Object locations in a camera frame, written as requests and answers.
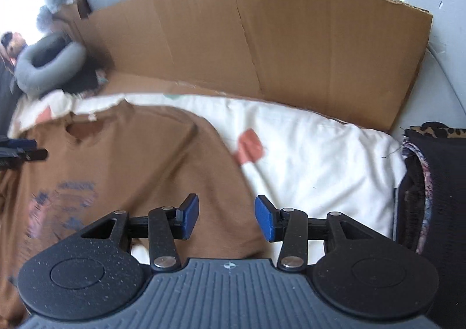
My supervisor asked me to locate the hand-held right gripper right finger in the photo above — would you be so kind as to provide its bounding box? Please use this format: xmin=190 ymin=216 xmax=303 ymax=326
xmin=255 ymin=195 xmax=365 ymax=273

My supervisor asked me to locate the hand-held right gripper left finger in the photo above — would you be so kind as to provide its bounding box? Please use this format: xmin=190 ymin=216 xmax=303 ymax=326
xmin=81 ymin=194 xmax=200 ymax=273

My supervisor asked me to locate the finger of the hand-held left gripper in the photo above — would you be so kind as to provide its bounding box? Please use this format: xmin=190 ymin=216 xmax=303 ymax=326
xmin=0 ymin=149 xmax=49 ymax=169
xmin=0 ymin=138 xmax=38 ymax=150

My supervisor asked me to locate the brown t-shirt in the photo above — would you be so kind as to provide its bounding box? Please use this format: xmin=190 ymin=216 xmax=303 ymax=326
xmin=0 ymin=99 xmax=270 ymax=319

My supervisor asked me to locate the dark grey pillow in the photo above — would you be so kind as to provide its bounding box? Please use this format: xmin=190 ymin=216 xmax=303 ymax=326
xmin=0 ymin=67 xmax=22 ymax=136

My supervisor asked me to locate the cream printed blanket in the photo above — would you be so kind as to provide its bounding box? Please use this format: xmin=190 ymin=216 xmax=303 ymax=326
xmin=7 ymin=90 xmax=406 ymax=268

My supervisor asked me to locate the grey neck pillow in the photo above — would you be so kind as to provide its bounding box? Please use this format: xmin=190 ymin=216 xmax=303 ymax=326
xmin=16 ymin=33 xmax=87 ymax=98

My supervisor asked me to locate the black flat cloth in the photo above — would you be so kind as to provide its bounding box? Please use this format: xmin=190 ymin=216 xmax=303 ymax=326
xmin=60 ymin=63 xmax=110 ymax=94

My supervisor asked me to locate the teddy bear toy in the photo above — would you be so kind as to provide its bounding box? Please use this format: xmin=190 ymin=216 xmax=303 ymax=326
xmin=0 ymin=31 xmax=28 ymax=67

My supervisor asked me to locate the folded cardboard sheet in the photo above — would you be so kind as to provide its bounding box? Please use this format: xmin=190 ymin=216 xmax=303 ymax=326
xmin=51 ymin=0 xmax=434 ymax=133

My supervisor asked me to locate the black knitted garment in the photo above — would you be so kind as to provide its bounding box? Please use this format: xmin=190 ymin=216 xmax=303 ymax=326
xmin=395 ymin=127 xmax=466 ymax=329

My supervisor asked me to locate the leopard print cloth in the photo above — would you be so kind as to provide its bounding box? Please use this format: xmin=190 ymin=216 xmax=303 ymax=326
xmin=408 ymin=126 xmax=466 ymax=140

